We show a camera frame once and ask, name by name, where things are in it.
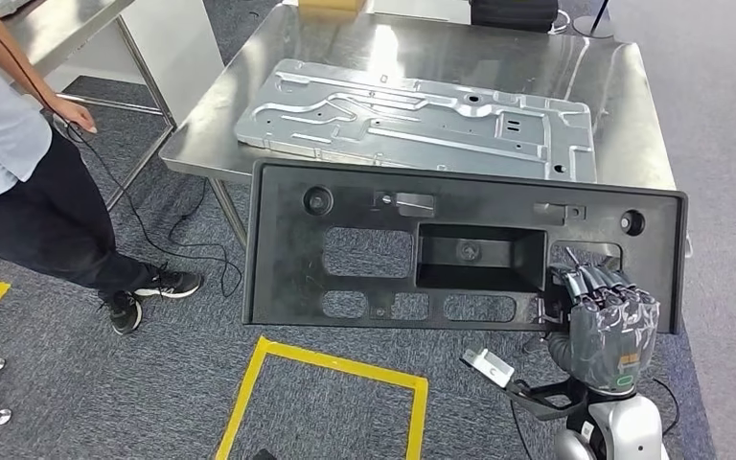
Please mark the person's hand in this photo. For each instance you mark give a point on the person's hand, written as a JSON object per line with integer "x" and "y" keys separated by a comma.
{"x": 73, "y": 114}

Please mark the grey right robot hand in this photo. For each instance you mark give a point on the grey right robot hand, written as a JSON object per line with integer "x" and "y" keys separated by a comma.
{"x": 609, "y": 343}

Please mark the black plastic plate part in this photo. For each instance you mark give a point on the black plastic plate part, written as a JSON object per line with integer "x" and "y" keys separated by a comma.
{"x": 279, "y": 254}

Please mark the person's forearm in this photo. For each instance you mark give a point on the person's forearm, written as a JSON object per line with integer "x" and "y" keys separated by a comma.
{"x": 38, "y": 75}

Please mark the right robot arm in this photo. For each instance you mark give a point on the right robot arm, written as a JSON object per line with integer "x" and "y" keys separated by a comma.
{"x": 622, "y": 425}

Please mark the stainless steel workbench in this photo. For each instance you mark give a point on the stainless steel workbench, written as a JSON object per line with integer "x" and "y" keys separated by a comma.
{"x": 228, "y": 127}

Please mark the person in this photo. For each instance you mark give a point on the person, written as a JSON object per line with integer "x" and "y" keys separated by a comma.
{"x": 0, "y": 159}

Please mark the white cabinet panel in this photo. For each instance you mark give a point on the white cabinet panel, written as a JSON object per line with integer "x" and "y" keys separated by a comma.
{"x": 171, "y": 51}

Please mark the brown cardboard box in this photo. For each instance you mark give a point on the brown cardboard box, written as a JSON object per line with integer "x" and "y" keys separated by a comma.
{"x": 333, "y": 5}

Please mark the stamped silver metal panel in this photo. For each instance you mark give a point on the stamped silver metal panel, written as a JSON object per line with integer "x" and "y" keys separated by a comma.
{"x": 406, "y": 120}

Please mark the thin black pole stand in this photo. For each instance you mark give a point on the thin black pole stand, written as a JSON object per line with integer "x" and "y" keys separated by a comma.
{"x": 593, "y": 28}

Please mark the yellow floor tape square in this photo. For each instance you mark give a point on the yellow floor tape square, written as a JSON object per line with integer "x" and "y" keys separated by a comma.
{"x": 242, "y": 393}

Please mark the black case yellow label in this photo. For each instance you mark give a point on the black case yellow label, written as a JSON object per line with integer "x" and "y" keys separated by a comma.
{"x": 514, "y": 16}

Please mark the flat white box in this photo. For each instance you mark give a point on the flat white box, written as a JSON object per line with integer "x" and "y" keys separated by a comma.
{"x": 419, "y": 9}

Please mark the black robot foot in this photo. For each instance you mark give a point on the black robot foot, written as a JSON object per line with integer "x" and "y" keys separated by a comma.
{"x": 263, "y": 454}

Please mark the dark metal frame legs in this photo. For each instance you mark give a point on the dark metal frame legs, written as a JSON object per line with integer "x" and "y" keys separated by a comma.
{"x": 146, "y": 70}

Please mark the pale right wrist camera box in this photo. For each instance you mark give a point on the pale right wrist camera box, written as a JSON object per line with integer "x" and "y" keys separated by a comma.
{"x": 488, "y": 367}

